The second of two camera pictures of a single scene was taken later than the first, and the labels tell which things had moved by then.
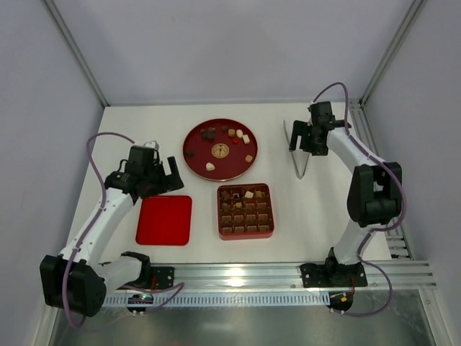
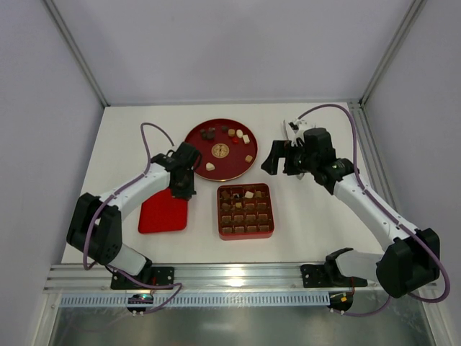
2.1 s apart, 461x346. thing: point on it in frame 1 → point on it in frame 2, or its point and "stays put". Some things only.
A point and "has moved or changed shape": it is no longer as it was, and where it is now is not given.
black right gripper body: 304,143 → 286,158
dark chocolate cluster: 209,135 stays put
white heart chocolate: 209,166 stays put
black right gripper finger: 300,127 → 279,150
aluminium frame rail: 380,275 stays put
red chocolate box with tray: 245,211 stays put
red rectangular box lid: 165,220 has moved or changed shape
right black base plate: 333,275 stays put
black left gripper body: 164,178 → 184,188
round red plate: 220,150 stays put
